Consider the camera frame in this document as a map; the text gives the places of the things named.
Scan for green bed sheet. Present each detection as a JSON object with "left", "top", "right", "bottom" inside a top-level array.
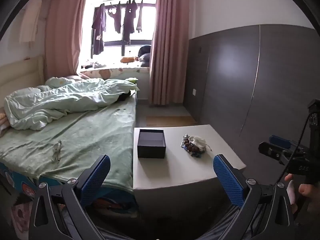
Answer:
[{"left": 0, "top": 97, "right": 137, "bottom": 189}]

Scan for pink curtain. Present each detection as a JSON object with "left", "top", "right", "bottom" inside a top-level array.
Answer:
[
  {"left": 149, "top": 0, "right": 198, "bottom": 105},
  {"left": 44, "top": 0, "right": 91, "bottom": 85}
]

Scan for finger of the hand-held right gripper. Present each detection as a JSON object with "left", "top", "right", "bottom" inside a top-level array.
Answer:
[
  {"left": 269, "top": 135, "right": 303, "bottom": 153},
  {"left": 258, "top": 142, "right": 290, "bottom": 166}
]

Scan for hanging dark top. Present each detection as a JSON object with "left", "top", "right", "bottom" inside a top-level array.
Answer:
[{"left": 122, "top": 1, "right": 138, "bottom": 44}]

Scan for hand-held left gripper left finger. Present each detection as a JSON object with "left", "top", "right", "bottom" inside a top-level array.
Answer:
[{"left": 29, "top": 154, "right": 111, "bottom": 240}]

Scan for grey blue cushion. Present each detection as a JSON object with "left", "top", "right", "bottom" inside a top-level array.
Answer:
[{"left": 138, "top": 53, "right": 151, "bottom": 67}]

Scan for flat cardboard sheet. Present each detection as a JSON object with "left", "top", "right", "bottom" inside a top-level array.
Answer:
[{"left": 145, "top": 115, "right": 195, "bottom": 126}]

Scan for hanging dark sock pair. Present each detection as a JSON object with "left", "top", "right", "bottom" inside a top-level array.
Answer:
[{"left": 136, "top": 1, "right": 145, "bottom": 34}]

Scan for black cushion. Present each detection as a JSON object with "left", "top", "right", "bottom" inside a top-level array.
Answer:
[{"left": 138, "top": 45, "right": 152, "bottom": 56}]

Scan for eyeglasses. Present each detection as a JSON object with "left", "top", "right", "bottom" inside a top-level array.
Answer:
[{"left": 51, "top": 140, "right": 63, "bottom": 162}]

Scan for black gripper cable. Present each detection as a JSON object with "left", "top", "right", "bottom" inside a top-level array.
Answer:
[{"left": 277, "top": 114, "right": 313, "bottom": 187}]

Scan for light green duvet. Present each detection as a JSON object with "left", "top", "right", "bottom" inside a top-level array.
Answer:
[{"left": 4, "top": 77, "right": 140, "bottom": 131}]

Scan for white side table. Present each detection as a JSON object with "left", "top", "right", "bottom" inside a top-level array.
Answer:
[{"left": 132, "top": 124, "right": 247, "bottom": 215}]

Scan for hanging purple shirt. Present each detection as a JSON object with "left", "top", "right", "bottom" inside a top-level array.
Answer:
[{"left": 91, "top": 3, "right": 107, "bottom": 55}]

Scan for person's right hand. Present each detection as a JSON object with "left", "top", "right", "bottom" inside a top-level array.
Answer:
[{"left": 284, "top": 174, "right": 320, "bottom": 214}]

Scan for printed window seat cushion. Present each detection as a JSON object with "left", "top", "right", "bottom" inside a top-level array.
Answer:
[{"left": 80, "top": 66, "right": 150, "bottom": 80}]

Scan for pink printed box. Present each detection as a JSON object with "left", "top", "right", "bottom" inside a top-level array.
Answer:
[{"left": 10, "top": 199, "right": 33, "bottom": 232}]

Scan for black jewelry box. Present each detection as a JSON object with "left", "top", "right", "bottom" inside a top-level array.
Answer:
[{"left": 137, "top": 129, "right": 167, "bottom": 159}]

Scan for beige headboard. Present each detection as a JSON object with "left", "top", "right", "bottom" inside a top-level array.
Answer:
[{"left": 0, "top": 55, "right": 46, "bottom": 101}]

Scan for clothes rail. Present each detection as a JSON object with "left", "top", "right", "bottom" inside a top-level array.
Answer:
[{"left": 101, "top": 0, "right": 152, "bottom": 6}]

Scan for white hanging cloth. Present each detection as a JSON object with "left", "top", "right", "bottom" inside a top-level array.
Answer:
[{"left": 19, "top": 0, "right": 42, "bottom": 44}]

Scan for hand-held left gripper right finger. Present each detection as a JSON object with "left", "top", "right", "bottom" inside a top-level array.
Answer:
[{"left": 213, "top": 154, "right": 297, "bottom": 240}]

